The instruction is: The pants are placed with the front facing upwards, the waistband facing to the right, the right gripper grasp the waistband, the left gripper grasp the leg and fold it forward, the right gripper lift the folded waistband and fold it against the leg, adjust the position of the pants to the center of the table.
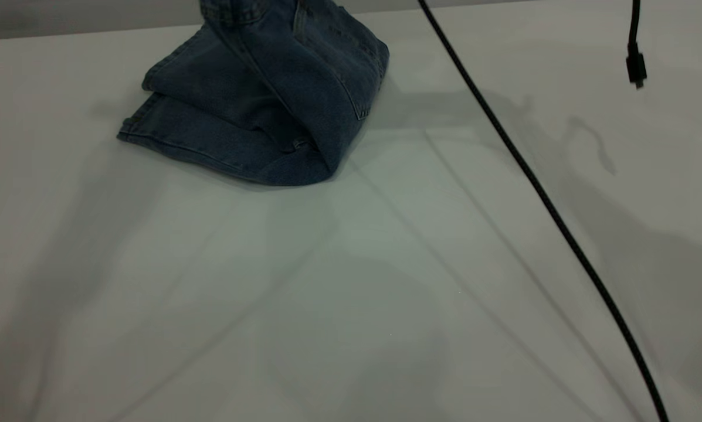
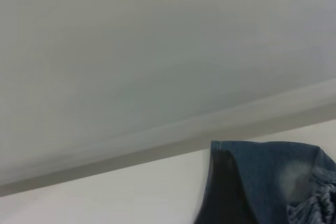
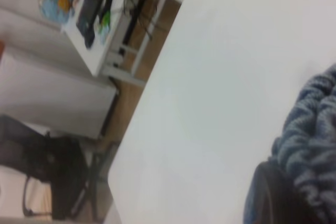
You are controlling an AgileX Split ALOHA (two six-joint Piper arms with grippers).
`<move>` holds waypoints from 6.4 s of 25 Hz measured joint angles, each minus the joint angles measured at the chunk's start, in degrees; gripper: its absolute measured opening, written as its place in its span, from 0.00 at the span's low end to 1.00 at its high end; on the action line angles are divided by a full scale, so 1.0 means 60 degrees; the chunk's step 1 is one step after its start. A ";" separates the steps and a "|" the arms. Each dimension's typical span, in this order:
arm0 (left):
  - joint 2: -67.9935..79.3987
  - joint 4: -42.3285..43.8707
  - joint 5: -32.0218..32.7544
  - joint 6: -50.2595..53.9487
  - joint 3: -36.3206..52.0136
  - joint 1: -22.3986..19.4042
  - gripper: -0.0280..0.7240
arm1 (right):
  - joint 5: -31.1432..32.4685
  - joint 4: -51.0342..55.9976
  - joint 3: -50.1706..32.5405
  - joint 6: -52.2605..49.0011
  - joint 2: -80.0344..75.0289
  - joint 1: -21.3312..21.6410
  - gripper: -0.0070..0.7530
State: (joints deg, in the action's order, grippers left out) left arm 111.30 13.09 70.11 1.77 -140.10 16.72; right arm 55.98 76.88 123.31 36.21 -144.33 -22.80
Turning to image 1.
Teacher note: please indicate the blue denim shorts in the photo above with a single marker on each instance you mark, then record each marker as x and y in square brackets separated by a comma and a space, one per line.
[257, 105]

